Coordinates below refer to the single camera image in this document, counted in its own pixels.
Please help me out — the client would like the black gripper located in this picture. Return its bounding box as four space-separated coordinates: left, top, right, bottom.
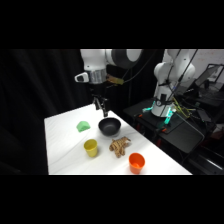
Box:
89 82 110 118

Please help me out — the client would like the yellow plastic cup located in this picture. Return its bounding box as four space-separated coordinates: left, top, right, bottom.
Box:
83 138 99 158

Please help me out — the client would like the black bowl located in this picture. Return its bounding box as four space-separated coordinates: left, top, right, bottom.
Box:
97 117 122 137

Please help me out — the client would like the orange plastic cup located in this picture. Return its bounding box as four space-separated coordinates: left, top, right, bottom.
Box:
128 152 146 175

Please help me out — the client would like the green crumpled cloth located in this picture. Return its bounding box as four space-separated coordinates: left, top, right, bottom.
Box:
75 120 92 133

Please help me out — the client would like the tan connector on wrist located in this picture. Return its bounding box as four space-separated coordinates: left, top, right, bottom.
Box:
106 75 125 86

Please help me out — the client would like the striped tiger plush toy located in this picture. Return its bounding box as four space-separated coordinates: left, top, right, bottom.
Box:
108 135 132 159

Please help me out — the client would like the green status light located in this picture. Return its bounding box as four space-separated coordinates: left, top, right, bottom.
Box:
164 112 174 127

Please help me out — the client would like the black robot stand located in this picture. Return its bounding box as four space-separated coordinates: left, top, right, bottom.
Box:
122 98 216 158

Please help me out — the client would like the dark laptop screen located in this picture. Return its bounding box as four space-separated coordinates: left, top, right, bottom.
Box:
194 63 224 90

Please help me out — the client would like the white whiteboard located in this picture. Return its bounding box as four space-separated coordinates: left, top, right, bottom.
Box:
195 49 224 84

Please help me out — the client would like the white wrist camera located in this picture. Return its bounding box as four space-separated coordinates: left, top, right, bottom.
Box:
74 72 90 84

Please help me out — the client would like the yellow-green cable bundle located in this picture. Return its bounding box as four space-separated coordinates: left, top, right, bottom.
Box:
171 97 194 120

